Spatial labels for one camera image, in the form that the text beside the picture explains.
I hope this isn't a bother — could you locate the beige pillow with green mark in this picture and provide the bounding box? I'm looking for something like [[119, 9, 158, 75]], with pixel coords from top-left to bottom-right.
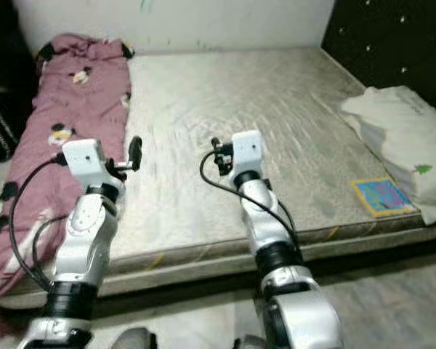
[[340, 86, 436, 226]]

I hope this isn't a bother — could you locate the white quilted mattress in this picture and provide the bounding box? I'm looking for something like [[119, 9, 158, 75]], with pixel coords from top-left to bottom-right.
[[0, 47, 436, 292]]

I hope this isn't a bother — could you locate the pink cartoon print blanket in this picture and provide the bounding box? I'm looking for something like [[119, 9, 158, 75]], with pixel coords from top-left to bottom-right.
[[0, 33, 135, 339]]

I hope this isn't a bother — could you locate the grey bed base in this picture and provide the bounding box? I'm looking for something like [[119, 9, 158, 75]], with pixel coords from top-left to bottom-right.
[[0, 231, 436, 310]]

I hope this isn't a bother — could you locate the black backpack with white print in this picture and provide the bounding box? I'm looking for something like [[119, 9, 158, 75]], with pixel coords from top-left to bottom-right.
[[0, 87, 23, 162]]

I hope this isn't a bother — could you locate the dark tufted headboard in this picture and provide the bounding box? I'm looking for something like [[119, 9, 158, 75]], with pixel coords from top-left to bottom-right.
[[321, 0, 436, 117]]

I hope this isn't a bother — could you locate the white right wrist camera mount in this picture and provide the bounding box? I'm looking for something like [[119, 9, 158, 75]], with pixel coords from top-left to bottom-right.
[[231, 130, 265, 179]]

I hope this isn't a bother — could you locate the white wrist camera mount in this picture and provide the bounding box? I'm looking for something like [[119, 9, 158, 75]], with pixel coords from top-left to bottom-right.
[[231, 130, 265, 179], [62, 138, 121, 190]]

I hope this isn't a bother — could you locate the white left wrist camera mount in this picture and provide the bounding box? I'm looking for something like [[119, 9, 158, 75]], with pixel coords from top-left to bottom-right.
[[62, 138, 121, 190]]

